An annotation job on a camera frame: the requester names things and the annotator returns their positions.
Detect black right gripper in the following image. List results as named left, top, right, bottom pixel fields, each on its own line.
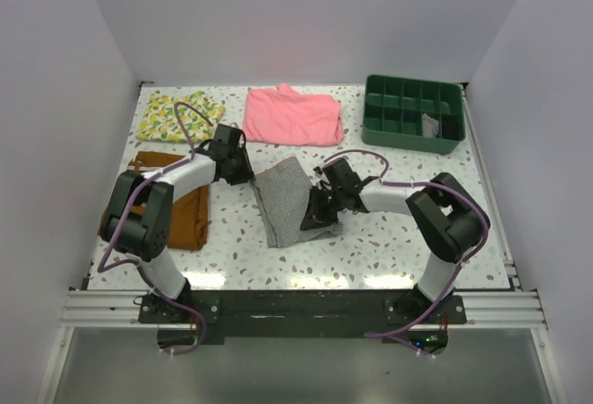
left=299, top=185, right=346, bottom=232

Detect grey striped underwear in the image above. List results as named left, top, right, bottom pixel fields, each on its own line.
left=250, top=157, right=343, bottom=248

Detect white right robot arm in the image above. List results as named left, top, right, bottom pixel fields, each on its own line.
left=300, top=157, right=490, bottom=323

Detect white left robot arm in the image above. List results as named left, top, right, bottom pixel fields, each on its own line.
left=97, top=124, right=254, bottom=322

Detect grey rolled underwear in tray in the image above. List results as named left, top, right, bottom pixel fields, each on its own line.
left=422, top=113, right=440, bottom=139

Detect pink folded shirt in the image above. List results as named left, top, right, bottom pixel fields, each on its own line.
left=243, top=83, right=344, bottom=146

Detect brown folded trousers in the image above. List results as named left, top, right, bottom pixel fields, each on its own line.
left=98, top=151, right=208, bottom=261

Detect lemon print folded cloth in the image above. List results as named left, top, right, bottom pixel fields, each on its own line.
left=135, top=91, right=225, bottom=144

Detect green compartment tray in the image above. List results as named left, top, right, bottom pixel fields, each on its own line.
left=361, top=74, right=466, bottom=155

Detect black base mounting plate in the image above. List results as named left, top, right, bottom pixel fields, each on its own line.
left=138, top=288, right=470, bottom=355

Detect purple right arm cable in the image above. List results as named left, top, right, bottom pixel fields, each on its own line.
left=319, top=147, right=492, bottom=348

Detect aluminium front rail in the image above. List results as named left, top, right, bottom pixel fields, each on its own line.
left=59, top=290, right=548, bottom=329

